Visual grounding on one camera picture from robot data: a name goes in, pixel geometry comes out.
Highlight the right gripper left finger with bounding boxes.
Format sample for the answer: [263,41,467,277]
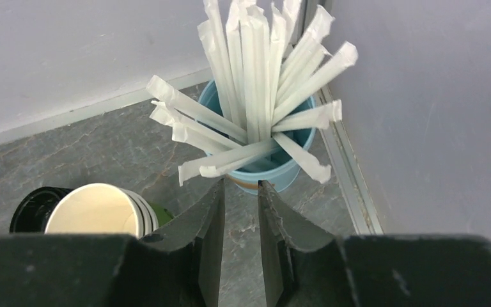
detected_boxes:
[0,180,225,306]

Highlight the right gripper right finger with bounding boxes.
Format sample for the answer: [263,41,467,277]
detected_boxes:
[258,180,491,306]

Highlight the blue straw holder can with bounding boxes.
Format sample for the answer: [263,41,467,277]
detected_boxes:
[198,80,316,195]

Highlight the stack of paper cups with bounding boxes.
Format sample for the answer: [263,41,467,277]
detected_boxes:
[44,183,174,238]

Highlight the stack of black lids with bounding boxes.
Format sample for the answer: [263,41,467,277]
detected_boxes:
[9,186,73,233]

